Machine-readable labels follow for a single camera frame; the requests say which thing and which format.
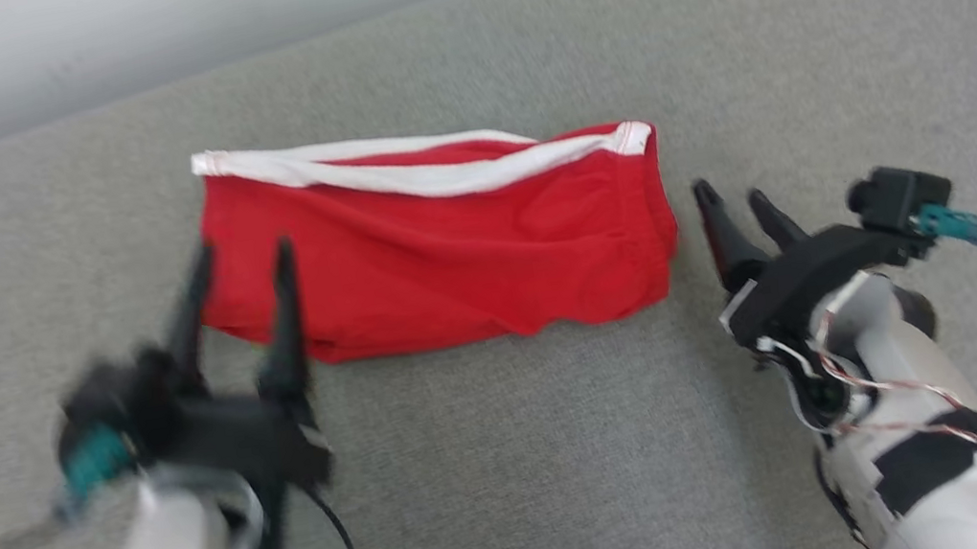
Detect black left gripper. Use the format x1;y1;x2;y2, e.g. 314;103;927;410
97;229;339;514

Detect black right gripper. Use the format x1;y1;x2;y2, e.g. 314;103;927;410
691;150;920;356

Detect red shorts white waistband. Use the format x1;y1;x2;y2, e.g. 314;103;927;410
177;82;692;384

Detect thin red white wires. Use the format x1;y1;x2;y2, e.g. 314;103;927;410
781;289;977;472

